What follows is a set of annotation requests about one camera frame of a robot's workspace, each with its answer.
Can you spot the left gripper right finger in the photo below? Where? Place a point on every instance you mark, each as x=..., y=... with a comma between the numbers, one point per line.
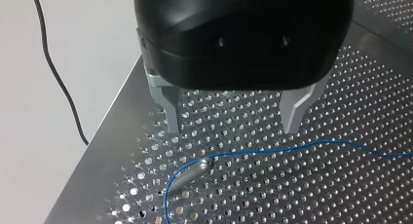
x=293, y=112

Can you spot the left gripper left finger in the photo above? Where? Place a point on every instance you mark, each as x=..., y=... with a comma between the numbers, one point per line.
x=170, y=110

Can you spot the metal post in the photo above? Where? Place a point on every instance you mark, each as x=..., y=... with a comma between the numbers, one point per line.
x=191, y=173

